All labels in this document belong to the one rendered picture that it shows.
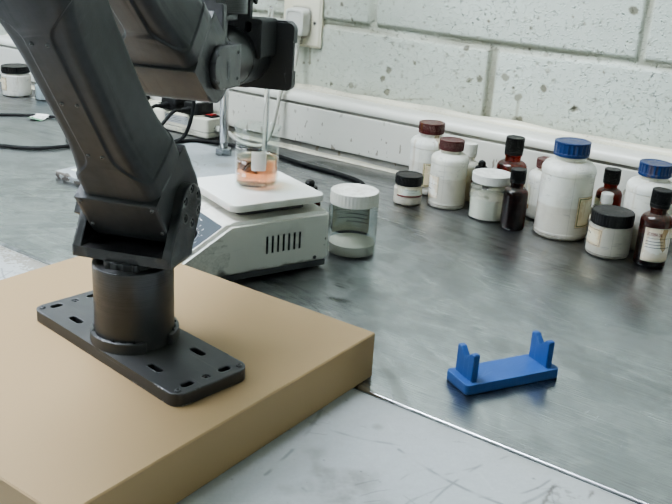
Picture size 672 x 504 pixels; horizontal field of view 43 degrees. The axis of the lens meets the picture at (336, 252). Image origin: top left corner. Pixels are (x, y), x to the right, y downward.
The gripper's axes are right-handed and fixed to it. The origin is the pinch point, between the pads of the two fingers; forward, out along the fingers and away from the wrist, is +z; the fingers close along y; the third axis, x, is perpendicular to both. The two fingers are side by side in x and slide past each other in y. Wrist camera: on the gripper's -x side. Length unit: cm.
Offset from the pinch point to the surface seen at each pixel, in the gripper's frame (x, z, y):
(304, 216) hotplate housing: 18.0, -1.2, -5.3
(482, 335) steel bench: 25.1, -11.4, -26.7
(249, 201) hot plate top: 16.0, -5.2, -0.1
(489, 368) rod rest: 24.5, -20.3, -27.7
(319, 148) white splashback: 20, 54, 6
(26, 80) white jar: 17, 77, 77
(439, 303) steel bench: 24.8, -4.8, -21.7
